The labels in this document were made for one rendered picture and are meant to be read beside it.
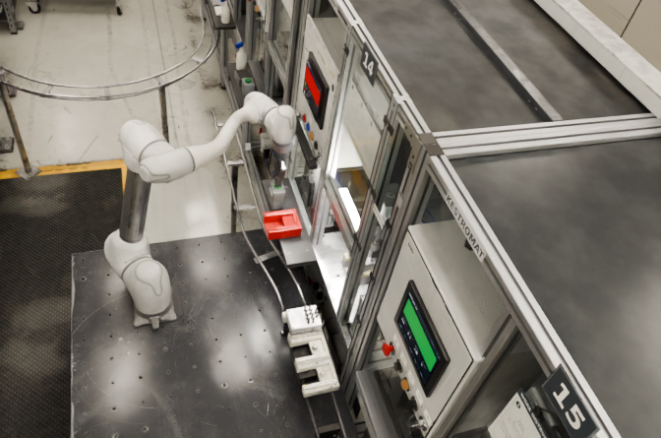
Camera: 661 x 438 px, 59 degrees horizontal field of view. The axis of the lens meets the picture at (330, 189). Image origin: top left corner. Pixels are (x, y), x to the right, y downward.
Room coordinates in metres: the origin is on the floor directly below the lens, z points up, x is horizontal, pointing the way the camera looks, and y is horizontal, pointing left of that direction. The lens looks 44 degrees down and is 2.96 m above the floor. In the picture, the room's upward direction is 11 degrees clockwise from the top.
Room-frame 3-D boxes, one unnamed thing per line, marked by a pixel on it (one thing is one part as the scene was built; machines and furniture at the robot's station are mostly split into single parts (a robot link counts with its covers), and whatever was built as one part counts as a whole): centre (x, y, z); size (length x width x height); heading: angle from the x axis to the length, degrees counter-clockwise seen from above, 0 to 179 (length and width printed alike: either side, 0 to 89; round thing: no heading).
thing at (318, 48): (1.97, 0.03, 1.60); 0.42 x 0.29 x 0.46; 25
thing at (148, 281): (1.39, 0.68, 0.85); 0.18 x 0.16 x 0.22; 49
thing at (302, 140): (1.91, 0.16, 1.37); 0.36 x 0.04 x 0.04; 25
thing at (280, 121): (1.94, 0.26, 1.41); 0.13 x 0.11 x 0.16; 49
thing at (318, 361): (1.22, -0.04, 0.84); 0.36 x 0.14 x 0.10; 25
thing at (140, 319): (1.37, 0.67, 0.71); 0.22 x 0.18 x 0.06; 25
